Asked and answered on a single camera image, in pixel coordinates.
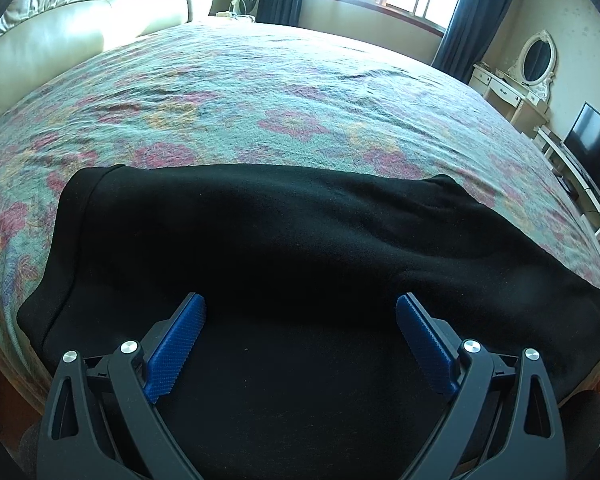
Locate cream tufted headboard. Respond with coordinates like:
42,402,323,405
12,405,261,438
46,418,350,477
0,0,215,128

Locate floral bedspread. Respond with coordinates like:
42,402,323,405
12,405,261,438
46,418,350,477
0,19,600,411

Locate black television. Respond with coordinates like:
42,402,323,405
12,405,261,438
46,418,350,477
562,102,600,183

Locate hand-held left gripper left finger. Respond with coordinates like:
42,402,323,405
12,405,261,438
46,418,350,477
36,291,208,480

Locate oval white-framed mirror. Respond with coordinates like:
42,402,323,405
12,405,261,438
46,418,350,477
507,30,557,101

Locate white television stand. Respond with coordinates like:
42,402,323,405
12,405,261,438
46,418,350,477
534,126,600,261

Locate white vanity table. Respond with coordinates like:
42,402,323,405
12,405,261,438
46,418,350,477
469,62,551,136

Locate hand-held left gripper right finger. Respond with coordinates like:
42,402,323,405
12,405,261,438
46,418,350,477
395,292,567,480

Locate black pants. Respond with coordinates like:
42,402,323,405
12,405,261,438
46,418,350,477
16,164,600,480

